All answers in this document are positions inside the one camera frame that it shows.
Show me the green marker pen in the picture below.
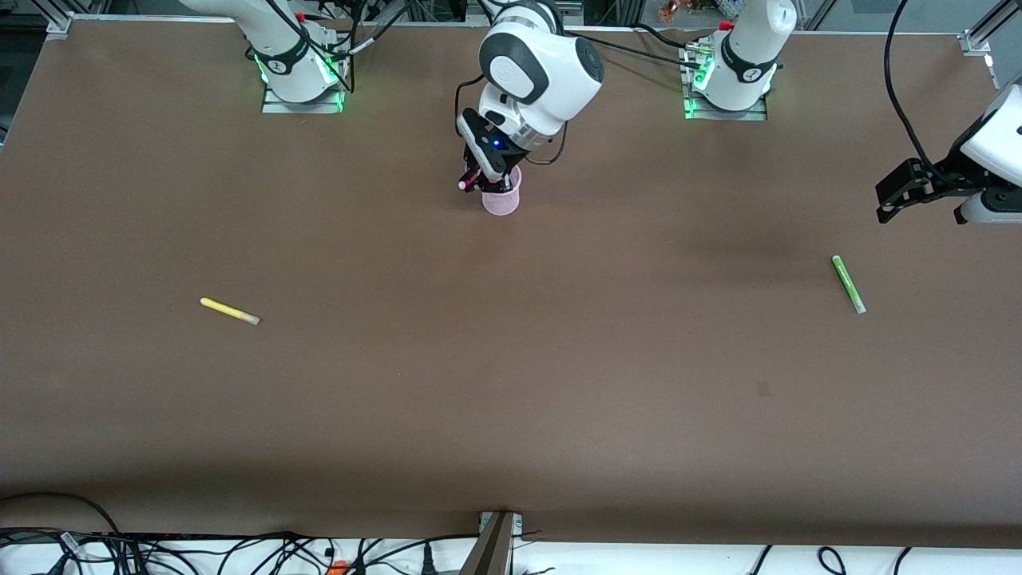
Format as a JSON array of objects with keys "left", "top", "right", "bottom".
[{"left": 831, "top": 255, "right": 868, "bottom": 315}]

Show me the orange background clutter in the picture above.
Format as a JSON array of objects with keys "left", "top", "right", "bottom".
[{"left": 658, "top": 0, "right": 724, "bottom": 24}]

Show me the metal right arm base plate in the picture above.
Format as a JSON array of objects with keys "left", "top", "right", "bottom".
[{"left": 261, "top": 38, "right": 347, "bottom": 115}]

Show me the grey metal table bracket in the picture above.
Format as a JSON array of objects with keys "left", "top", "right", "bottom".
[{"left": 458, "top": 510, "right": 525, "bottom": 575}]

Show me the long black table cable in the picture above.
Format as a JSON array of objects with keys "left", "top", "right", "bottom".
[{"left": 591, "top": 24, "right": 705, "bottom": 71}]

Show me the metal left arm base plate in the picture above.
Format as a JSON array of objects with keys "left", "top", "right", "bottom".
[{"left": 681, "top": 42, "right": 770, "bottom": 122}]

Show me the pink translucent pen holder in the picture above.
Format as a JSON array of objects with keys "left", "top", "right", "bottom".
[{"left": 481, "top": 165, "right": 523, "bottom": 216}]

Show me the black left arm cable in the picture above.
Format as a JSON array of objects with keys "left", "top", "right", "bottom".
[{"left": 881, "top": 0, "right": 972, "bottom": 189}]

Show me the yellow marker pen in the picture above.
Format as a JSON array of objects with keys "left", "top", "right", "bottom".
[{"left": 199, "top": 297, "right": 262, "bottom": 327}]

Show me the tangled black cable bundle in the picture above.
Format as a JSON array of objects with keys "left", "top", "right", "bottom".
[{"left": 0, "top": 527, "right": 481, "bottom": 575}]

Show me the black arched floor cable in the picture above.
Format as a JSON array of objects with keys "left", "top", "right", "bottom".
[{"left": 0, "top": 491, "right": 121, "bottom": 535}]

